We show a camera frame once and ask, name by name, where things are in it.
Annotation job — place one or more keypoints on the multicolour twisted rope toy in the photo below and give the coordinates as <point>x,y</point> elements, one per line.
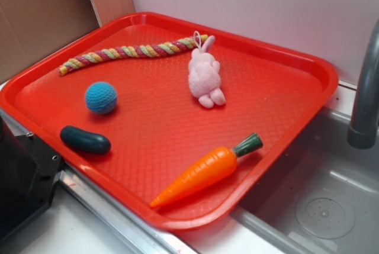
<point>168,48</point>

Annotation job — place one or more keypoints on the pink plush bunny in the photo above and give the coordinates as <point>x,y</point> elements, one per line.
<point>204,79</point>

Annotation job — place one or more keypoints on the blue textured ball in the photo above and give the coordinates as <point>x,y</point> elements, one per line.
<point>101,98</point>

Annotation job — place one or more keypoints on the red plastic tray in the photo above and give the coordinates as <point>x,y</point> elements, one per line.
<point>158,129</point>

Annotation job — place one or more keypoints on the grey toy faucet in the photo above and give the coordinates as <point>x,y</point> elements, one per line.
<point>362,130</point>

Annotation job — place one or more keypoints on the dark green toy cucumber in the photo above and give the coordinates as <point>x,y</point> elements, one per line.
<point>85,141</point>

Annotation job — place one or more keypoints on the brown cardboard panel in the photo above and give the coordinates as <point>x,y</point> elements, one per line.
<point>33,29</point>

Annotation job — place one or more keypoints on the orange plastic toy carrot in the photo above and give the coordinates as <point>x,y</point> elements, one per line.
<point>210,169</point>

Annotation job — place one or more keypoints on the grey toy sink basin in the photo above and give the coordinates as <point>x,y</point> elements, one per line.
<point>320,195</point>

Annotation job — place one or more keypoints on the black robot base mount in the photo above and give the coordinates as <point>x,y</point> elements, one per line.
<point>29,173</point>

